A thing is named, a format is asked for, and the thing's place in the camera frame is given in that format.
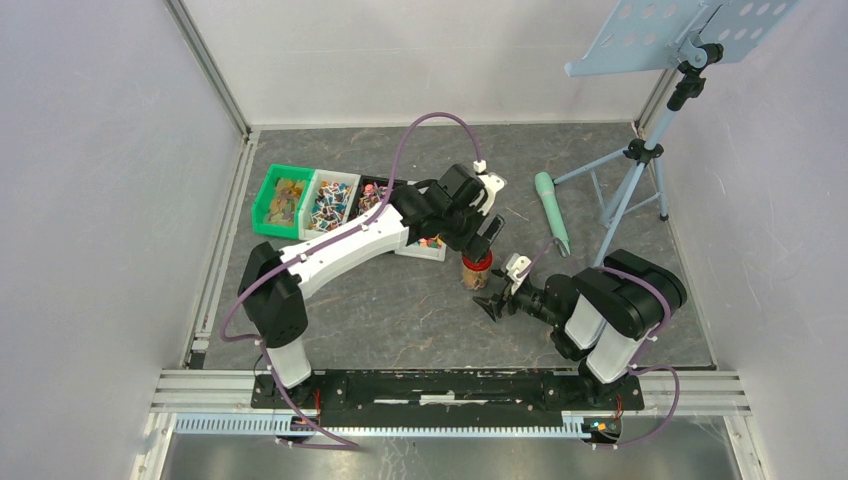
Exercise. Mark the green candy bin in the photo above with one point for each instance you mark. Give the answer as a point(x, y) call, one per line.
point(277, 208)

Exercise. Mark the blue music stand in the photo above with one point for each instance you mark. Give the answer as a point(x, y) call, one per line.
point(677, 37)

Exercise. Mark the black swirl lollipop bin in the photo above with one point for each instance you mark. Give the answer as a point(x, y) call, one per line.
point(369, 193)

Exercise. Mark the clear plastic jar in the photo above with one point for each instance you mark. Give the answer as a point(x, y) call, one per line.
point(475, 278)

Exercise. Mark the white lollipop bin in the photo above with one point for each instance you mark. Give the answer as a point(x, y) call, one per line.
point(326, 203)

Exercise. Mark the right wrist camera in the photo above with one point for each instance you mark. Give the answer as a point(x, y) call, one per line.
point(515, 267)

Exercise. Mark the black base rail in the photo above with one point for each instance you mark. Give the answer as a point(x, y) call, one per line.
point(446, 398)

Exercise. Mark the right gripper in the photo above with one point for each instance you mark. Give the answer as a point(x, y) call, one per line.
point(492, 305)

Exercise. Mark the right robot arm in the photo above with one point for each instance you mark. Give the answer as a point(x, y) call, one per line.
point(600, 318)

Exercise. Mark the red jar lid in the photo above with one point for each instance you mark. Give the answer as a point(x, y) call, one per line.
point(484, 263)

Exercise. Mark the aluminium frame post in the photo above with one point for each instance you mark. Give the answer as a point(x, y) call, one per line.
point(197, 45)

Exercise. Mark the white star candy bin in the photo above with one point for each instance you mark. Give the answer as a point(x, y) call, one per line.
point(425, 248)

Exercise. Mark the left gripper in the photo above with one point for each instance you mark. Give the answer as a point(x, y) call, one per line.
point(480, 245)

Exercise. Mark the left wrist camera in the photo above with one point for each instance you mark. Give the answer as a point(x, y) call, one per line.
point(492, 185)

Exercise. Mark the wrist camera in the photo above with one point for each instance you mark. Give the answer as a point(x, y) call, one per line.
point(515, 267)
point(492, 185)

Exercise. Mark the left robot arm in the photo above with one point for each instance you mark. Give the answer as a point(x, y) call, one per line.
point(455, 208)

